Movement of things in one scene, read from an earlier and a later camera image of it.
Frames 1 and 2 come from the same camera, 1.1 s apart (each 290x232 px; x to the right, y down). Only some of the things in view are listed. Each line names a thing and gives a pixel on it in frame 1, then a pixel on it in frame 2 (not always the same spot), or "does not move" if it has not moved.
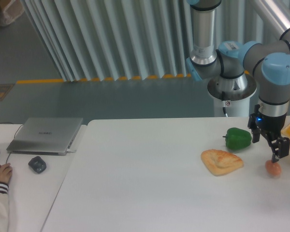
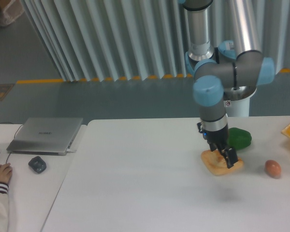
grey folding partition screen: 124,39 does not move
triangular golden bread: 220,162 does not move
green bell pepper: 237,138 does not move
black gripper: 270,127 to 220,139
